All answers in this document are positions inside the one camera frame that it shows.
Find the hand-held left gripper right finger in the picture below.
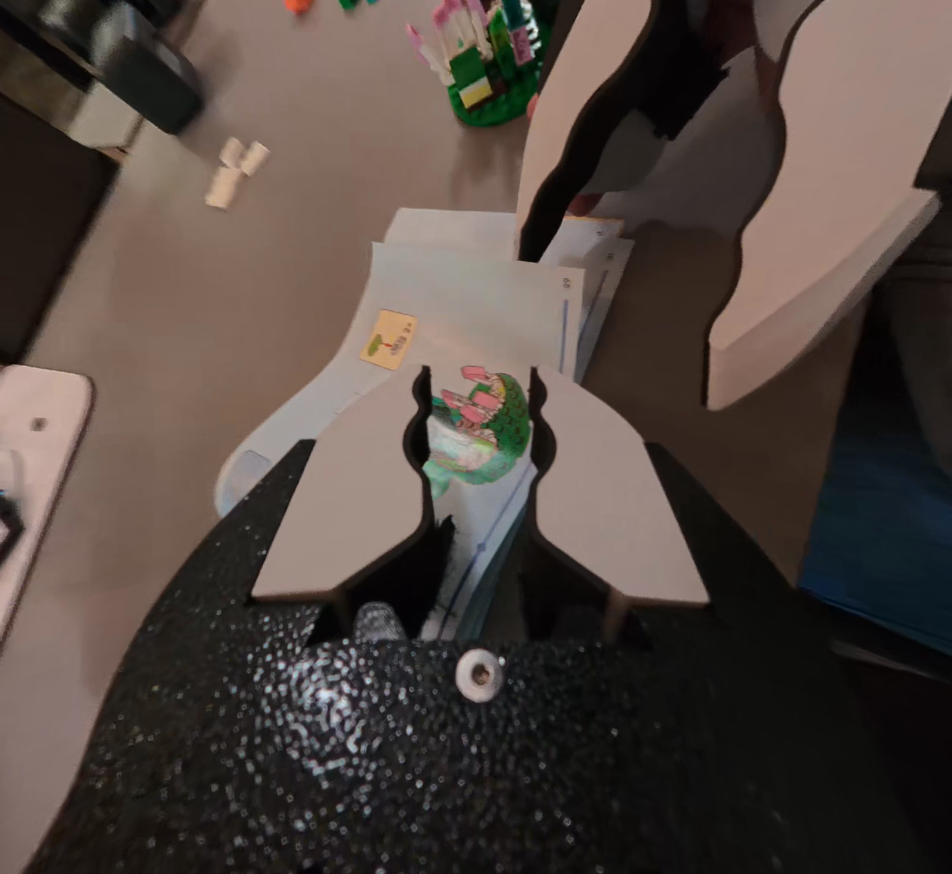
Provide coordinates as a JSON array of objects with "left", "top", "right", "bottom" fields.
[{"left": 527, "top": 364, "right": 710, "bottom": 641}]

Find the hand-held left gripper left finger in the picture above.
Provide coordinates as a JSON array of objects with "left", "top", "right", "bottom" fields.
[{"left": 251, "top": 364, "right": 437, "bottom": 630}]

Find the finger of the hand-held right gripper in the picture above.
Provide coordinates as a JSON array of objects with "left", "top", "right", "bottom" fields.
[
  {"left": 701, "top": 0, "right": 952, "bottom": 412},
  {"left": 513, "top": 0, "right": 733, "bottom": 265}
]

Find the lego instruction booklet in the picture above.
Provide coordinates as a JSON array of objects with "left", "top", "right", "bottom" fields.
[{"left": 214, "top": 207, "right": 637, "bottom": 641}]

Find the green lego flower model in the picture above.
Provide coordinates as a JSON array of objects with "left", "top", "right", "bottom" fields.
[{"left": 405, "top": 0, "right": 574, "bottom": 127}]

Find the blue cloth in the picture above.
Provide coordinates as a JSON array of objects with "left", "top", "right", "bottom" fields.
[{"left": 799, "top": 339, "right": 952, "bottom": 659}]

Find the white desk lamp wooden head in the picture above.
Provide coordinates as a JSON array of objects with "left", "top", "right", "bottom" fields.
[{"left": 0, "top": 366, "right": 96, "bottom": 644}]

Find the black equipment case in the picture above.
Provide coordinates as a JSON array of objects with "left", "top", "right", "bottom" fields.
[{"left": 0, "top": 95, "right": 120, "bottom": 365}]

